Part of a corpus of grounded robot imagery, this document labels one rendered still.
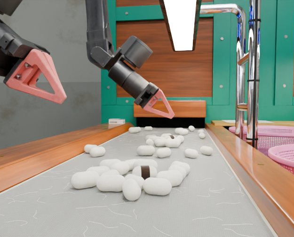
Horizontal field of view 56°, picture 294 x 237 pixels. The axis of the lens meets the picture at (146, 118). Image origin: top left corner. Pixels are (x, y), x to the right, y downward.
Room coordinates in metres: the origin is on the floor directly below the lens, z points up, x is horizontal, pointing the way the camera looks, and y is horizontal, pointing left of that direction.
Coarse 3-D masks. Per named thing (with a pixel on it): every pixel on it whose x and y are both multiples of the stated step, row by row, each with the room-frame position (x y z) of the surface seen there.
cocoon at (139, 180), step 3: (129, 174) 0.35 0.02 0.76; (132, 174) 0.35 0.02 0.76; (126, 177) 0.35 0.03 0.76; (129, 177) 0.34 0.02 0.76; (132, 177) 0.34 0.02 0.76; (135, 177) 0.34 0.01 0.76; (138, 177) 0.34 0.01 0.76; (141, 177) 0.34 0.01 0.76; (135, 180) 0.33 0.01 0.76; (138, 180) 0.33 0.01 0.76; (141, 180) 0.33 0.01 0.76; (138, 183) 0.33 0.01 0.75; (141, 183) 0.33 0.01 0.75; (141, 186) 0.33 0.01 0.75; (141, 189) 0.33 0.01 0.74
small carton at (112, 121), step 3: (111, 120) 1.10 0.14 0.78; (114, 120) 1.10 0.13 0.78; (117, 120) 1.10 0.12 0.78; (120, 120) 1.10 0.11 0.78; (123, 120) 1.10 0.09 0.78; (111, 123) 1.11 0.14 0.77; (114, 123) 1.10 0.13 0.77; (117, 123) 1.10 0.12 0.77; (120, 123) 1.10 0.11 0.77; (123, 123) 1.10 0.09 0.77
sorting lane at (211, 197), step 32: (160, 128) 1.17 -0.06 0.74; (96, 160) 0.52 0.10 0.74; (160, 160) 0.52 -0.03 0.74; (192, 160) 0.52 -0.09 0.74; (224, 160) 0.52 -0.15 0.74; (32, 192) 0.33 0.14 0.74; (64, 192) 0.33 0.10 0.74; (96, 192) 0.33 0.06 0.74; (192, 192) 0.33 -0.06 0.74; (224, 192) 0.33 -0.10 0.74; (0, 224) 0.24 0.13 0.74; (32, 224) 0.24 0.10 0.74; (64, 224) 0.24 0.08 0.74; (96, 224) 0.24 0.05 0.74; (128, 224) 0.24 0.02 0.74; (160, 224) 0.24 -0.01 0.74; (192, 224) 0.24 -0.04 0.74; (224, 224) 0.24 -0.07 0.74; (256, 224) 0.24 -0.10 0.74
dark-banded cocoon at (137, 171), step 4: (136, 168) 0.38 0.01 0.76; (140, 168) 0.38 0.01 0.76; (152, 168) 0.38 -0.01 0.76; (132, 172) 0.38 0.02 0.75; (136, 172) 0.38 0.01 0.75; (140, 172) 0.38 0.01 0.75; (152, 172) 0.38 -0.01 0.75; (156, 172) 0.39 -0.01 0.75; (140, 176) 0.38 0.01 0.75; (152, 176) 0.38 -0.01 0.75
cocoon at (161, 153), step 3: (159, 150) 0.54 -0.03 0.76; (162, 150) 0.54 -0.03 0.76; (165, 150) 0.54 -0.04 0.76; (168, 150) 0.55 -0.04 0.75; (156, 153) 0.55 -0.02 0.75; (159, 153) 0.54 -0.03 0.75; (162, 153) 0.54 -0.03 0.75; (165, 153) 0.54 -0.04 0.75; (168, 153) 0.55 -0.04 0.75; (159, 156) 0.54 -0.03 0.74; (162, 156) 0.54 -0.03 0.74; (165, 156) 0.55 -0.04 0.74
